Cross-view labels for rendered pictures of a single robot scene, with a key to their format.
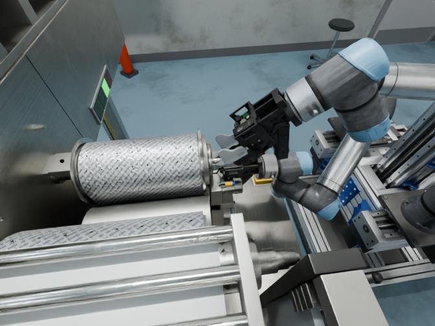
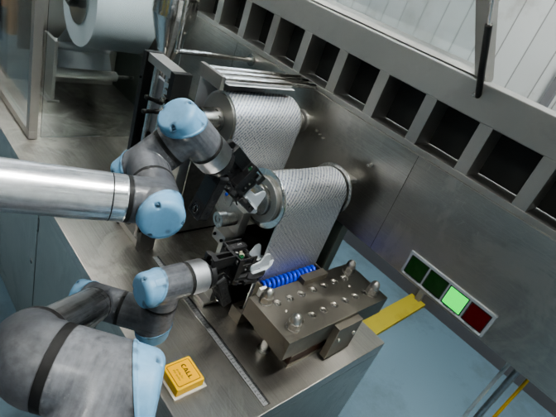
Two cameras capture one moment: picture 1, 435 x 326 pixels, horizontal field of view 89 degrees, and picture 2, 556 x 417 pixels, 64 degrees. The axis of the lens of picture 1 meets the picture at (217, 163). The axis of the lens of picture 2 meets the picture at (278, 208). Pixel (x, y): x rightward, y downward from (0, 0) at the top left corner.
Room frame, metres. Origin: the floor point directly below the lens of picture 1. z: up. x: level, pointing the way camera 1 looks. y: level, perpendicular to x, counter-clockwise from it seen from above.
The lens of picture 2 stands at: (1.03, -0.60, 1.77)
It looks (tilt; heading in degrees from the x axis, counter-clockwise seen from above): 29 degrees down; 136
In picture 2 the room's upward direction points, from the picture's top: 21 degrees clockwise
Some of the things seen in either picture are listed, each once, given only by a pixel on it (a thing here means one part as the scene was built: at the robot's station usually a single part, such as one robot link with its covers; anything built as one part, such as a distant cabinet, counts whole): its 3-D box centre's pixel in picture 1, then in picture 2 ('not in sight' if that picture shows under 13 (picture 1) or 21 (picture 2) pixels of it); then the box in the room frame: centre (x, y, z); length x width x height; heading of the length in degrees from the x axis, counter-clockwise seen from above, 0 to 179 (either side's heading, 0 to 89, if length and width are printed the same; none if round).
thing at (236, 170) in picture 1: (240, 167); (226, 266); (0.39, -0.07, 1.12); 0.12 x 0.08 x 0.09; 97
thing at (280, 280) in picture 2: not in sight; (289, 278); (0.38, 0.16, 1.03); 0.21 x 0.04 x 0.03; 97
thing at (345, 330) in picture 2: not in sight; (342, 337); (0.56, 0.24, 0.97); 0.10 x 0.03 x 0.11; 97
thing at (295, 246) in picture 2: not in sight; (297, 247); (0.36, 0.17, 1.12); 0.23 x 0.01 x 0.18; 97
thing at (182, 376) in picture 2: (261, 174); (182, 376); (0.50, -0.18, 0.91); 0.07 x 0.07 x 0.02; 7
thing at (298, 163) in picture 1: (290, 165); (163, 285); (0.41, -0.23, 1.11); 0.11 x 0.08 x 0.09; 97
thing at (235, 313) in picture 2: not in sight; (273, 299); (0.36, 0.16, 0.92); 0.28 x 0.04 x 0.04; 97
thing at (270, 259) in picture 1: (276, 259); not in sight; (0.08, -0.08, 1.34); 0.06 x 0.03 x 0.03; 97
